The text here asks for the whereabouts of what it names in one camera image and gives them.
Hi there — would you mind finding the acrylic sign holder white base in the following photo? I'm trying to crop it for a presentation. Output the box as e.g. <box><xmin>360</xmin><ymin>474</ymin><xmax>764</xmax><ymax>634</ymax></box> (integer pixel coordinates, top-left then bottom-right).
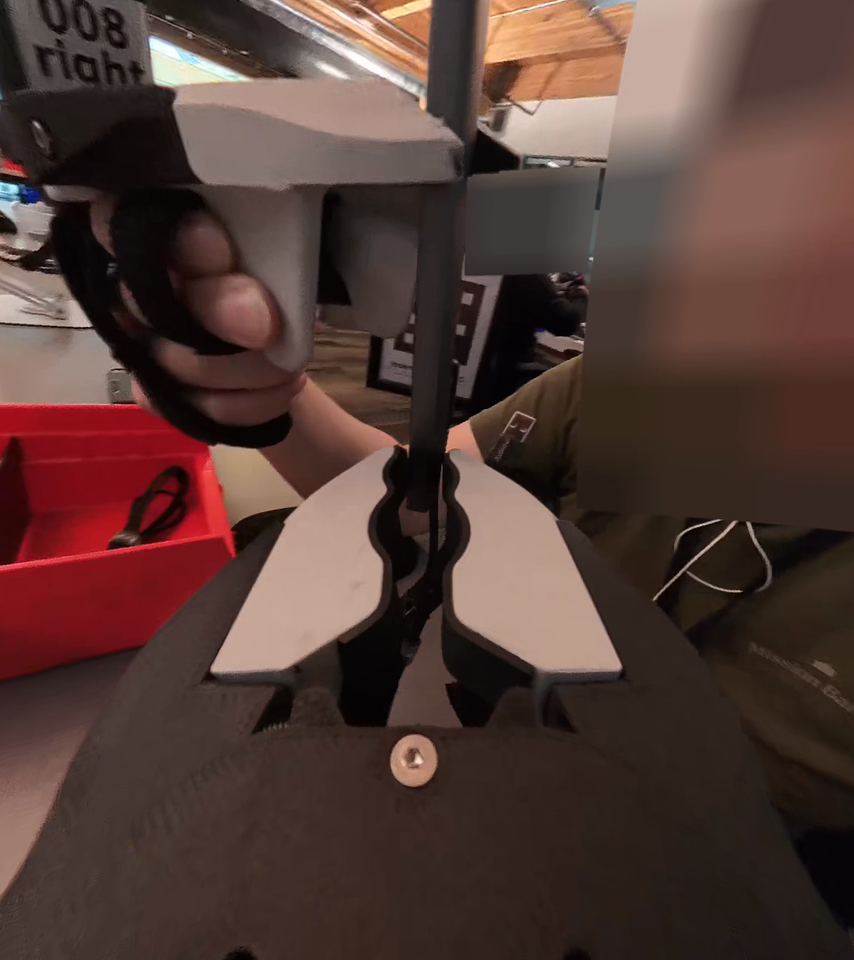
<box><xmin>0</xmin><ymin>138</ymin><xmax>94</xmax><ymax>330</ymax></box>

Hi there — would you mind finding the red plastic bin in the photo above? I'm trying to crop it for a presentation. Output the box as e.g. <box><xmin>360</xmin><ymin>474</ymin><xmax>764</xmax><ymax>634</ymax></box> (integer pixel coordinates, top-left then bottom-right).
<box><xmin>0</xmin><ymin>403</ymin><xmax>236</xmax><ymax>695</ymax></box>

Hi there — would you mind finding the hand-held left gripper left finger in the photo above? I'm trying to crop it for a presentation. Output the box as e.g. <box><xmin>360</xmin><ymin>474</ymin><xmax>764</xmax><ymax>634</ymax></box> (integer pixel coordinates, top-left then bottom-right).
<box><xmin>211</xmin><ymin>447</ymin><xmax>409</xmax><ymax>727</ymax></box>

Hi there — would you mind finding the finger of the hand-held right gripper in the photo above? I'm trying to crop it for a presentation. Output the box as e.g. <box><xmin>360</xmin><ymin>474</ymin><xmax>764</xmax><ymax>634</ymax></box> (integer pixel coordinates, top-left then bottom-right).
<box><xmin>172</xmin><ymin>78</ymin><xmax>467</xmax><ymax>340</ymax></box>

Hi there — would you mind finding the grey usb hub with cable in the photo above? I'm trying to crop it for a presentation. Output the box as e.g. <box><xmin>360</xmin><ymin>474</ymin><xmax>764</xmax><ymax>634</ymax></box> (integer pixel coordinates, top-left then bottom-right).
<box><xmin>397</xmin><ymin>0</ymin><xmax>491</xmax><ymax>676</ymax></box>

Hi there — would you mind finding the person's right hand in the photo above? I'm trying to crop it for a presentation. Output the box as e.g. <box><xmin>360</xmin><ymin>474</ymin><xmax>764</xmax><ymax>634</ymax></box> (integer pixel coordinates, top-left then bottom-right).
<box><xmin>89</xmin><ymin>196</ymin><xmax>317</xmax><ymax>444</ymax></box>

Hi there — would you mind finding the thin white cord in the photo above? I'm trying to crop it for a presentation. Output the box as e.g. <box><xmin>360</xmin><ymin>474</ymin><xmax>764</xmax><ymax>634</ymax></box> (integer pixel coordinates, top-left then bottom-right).
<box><xmin>652</xmin><ymin>517</ymin><xmax>774</xmax><ymax>605</ymax></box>

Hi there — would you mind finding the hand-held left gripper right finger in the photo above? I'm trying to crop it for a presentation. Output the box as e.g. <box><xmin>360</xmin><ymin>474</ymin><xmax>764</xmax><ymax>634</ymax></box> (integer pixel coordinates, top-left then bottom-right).
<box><xmin>440</xmin><ymin>448</ymin><xmax>624</xmax><ymax>727</ymax></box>

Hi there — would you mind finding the person in olive shirt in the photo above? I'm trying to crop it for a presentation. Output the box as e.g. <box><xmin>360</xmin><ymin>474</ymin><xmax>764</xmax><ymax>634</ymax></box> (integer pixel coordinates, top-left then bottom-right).
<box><xmin>468</xmin><ymin>352</ymin><xmax>854</xmax><ymax>849</ymax></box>

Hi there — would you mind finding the short black cable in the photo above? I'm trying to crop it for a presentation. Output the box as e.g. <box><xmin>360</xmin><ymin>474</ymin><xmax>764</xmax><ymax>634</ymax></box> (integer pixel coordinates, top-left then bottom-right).
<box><xmin>106</xmin><ymin>465</ymin><xmax>191</xmax><ymax>552</ymax></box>

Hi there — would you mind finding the black framed marker sign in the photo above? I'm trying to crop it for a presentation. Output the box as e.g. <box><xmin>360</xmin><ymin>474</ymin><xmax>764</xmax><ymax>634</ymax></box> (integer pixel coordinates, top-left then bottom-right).
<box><xmin>367</xmin><ymin>273</ymin><xmax>506</xmax><ymax>410</ymax></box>

